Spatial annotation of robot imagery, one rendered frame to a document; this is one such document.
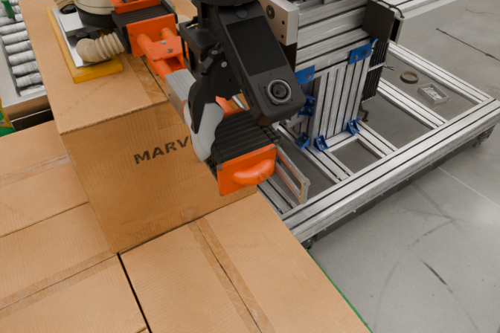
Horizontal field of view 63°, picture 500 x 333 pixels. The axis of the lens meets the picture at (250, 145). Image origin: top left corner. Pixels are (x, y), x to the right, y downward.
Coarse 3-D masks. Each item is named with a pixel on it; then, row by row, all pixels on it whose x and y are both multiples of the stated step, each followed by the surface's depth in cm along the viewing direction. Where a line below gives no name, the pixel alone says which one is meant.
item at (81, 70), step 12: (48, 12) 100; (60, 12) 99; (72, 12) 95; (60, 24) 95; (60, 36) 91; (72, 36) 90; (84, 36) 86; (96, 36) 90; (60, 48) 89; (72, 48) 87; (72, 60) 85; (108, 60) 85; (72, 72) 82; (84, 72) 82; (96, 72) 82; (108, 72) 84
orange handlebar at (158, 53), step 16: (112, 0) 78; (160, 32) 70; (144, 48) 66; (160, 48) 64; (176, 48) 64; (160, 64) 62; (176, 64) 66; (272, 160) 48; (240, 176) 46; (256, 176) 46
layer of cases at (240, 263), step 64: (0, 192) 113; (64, 192) 113; (0, 256) 99; (64, 256) 99; (128, 256) 99; (192, 256) 99; (256, 256) 99; (0, 320) 88; (64, 320) 88; (128, 320) 88; (192, 320) 88; (256, 320) 88; (320, 320) 88
